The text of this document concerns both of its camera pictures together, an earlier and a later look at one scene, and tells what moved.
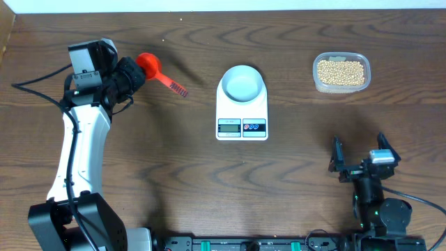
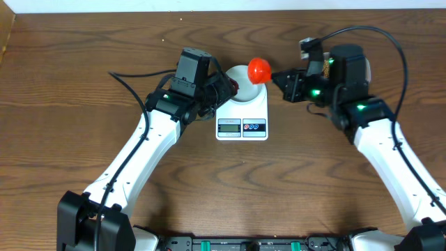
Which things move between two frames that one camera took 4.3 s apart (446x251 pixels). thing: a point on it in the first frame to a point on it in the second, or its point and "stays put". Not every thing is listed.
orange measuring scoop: (152, 65) to (259, 71)
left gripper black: (132, 68) to (219, 79)
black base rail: (300, 243) stays put
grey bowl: (242, 84) stays put
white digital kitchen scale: (237, 121) stays put
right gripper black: (337, 162) to (291, 92)
